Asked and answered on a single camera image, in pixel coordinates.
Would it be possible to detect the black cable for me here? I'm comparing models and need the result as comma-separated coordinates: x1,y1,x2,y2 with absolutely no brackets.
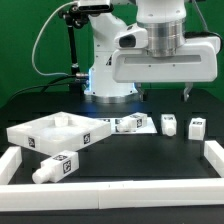
7,75,88,103

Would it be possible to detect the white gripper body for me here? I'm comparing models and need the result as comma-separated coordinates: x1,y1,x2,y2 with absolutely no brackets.
112,24,221,83

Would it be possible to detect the grey cable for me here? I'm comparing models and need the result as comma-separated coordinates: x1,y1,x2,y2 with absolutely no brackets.
31,0,80,78

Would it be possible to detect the white marker sheet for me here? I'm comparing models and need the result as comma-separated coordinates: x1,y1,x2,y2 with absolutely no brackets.
102,118,157,134

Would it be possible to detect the white U-shaped obstacle fence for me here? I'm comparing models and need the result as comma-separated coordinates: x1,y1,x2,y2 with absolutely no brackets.
0,139,224,212

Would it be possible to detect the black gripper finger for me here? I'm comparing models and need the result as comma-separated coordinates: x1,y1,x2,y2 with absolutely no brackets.
183,82,193,101
135,83,145,101

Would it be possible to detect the white square table top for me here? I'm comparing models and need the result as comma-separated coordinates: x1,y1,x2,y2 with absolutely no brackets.
7,112,111,156

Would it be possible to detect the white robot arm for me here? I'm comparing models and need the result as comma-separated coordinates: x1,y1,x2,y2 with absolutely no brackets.
84,0,221,103

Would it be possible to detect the white camera on mount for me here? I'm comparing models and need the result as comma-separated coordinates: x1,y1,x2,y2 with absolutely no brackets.
77,0,111,12

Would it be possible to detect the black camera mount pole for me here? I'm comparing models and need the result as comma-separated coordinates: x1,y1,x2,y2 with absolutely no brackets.
58,6,88,96

